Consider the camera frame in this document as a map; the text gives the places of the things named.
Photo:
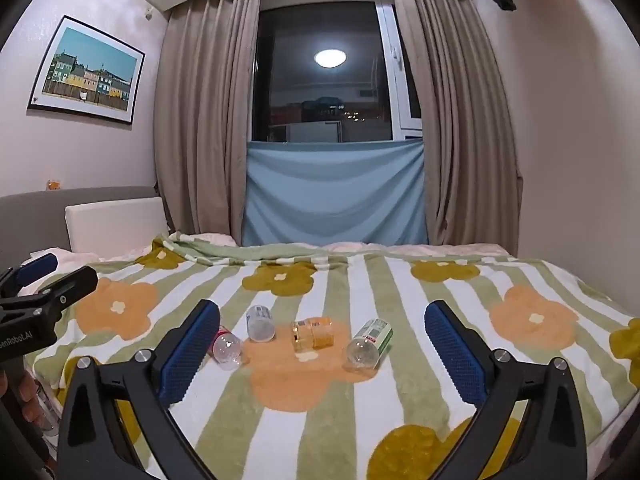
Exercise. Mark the framed picture of houses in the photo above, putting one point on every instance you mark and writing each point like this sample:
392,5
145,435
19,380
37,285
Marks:
87,72

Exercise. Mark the light blue cloth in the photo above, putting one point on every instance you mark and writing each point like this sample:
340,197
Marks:
335,195

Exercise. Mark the floral striped blanket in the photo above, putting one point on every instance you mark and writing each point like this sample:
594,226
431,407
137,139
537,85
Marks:
350,410

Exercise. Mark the white pillow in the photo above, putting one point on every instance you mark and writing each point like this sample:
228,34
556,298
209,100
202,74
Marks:
115,225

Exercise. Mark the small orange item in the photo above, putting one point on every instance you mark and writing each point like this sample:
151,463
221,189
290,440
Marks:
54,184

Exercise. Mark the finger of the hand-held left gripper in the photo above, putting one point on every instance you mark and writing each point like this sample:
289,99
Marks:
35,267
70,285

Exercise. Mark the white wall hook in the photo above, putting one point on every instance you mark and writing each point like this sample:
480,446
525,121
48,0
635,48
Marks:
148,12

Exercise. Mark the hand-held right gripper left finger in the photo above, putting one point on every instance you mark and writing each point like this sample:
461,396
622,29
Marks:
187,355

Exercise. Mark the window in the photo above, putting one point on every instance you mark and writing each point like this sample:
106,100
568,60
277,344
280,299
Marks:
320,90

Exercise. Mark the beige curtain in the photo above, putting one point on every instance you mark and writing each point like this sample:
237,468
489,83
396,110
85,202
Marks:
205,120
465,125

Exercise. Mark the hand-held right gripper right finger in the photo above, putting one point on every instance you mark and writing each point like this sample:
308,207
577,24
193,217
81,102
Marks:
457,355

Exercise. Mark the clear bottle with blue label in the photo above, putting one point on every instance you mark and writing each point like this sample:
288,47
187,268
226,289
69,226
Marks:
261,326

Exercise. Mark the clear bottle with red label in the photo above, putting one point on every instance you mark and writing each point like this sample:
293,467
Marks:
229,349

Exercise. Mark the amber clear cup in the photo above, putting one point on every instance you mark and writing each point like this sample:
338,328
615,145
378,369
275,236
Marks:
314,335

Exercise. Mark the clear bottle with green label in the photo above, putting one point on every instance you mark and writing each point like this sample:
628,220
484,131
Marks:
369,346

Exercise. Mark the grey bed headboard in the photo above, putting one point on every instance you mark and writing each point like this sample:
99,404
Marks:
30,220

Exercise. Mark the person's left hand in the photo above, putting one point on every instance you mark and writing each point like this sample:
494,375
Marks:
30,410

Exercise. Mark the white bed sheet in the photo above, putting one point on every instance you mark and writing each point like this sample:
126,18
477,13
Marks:
425,248

